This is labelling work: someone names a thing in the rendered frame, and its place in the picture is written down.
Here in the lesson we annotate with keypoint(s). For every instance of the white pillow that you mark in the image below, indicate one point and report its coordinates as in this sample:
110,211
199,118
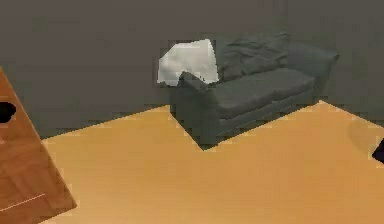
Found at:
188,61

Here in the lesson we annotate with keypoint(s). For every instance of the dark grey sofa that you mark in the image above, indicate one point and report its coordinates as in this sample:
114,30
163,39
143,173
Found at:
253,96

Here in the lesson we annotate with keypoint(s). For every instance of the dark grey cushion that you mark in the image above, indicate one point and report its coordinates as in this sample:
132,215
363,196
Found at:
253,55

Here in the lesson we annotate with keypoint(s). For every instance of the brown wooden door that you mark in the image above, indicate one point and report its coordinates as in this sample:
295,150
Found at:
23,166

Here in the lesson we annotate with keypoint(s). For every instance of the black object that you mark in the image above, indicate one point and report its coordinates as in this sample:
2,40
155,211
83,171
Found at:
379,152

